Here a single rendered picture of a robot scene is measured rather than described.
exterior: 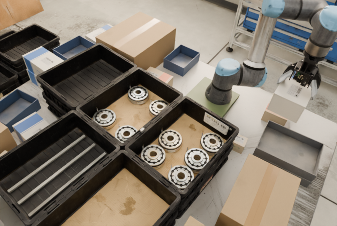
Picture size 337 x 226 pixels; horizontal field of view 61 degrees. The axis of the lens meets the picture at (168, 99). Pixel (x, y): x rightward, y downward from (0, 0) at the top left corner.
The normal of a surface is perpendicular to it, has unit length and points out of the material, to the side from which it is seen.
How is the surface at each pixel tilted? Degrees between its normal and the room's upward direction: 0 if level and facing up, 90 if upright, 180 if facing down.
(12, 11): 72
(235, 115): 0
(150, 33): 0
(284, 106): 90
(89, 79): 0
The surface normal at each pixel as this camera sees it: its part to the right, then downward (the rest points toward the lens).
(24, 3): 0.79, 0.22
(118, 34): 0.06, -0.69
